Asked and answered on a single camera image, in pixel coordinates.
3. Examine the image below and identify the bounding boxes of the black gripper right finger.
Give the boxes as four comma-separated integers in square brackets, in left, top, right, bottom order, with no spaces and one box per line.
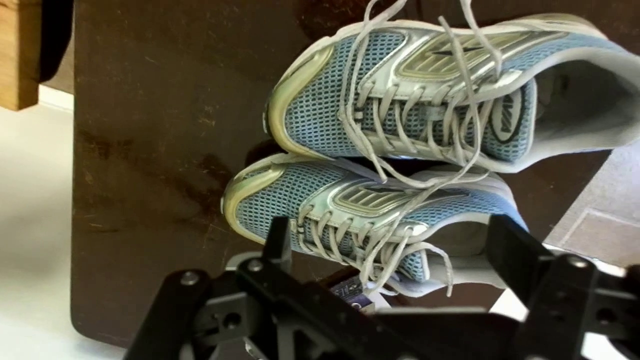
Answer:
[485,213,640,360]

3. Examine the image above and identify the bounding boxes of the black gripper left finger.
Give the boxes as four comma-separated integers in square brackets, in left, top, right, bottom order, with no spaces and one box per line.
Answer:
[124,214,404,360]

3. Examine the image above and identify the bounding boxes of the blue grey running shoe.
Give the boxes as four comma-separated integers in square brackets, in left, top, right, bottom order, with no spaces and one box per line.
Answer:
[260,0,640,193]
[218,151,531,315]

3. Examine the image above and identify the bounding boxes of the light wooden bench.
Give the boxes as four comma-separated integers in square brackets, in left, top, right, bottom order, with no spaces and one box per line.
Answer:
[0,0,42,113]

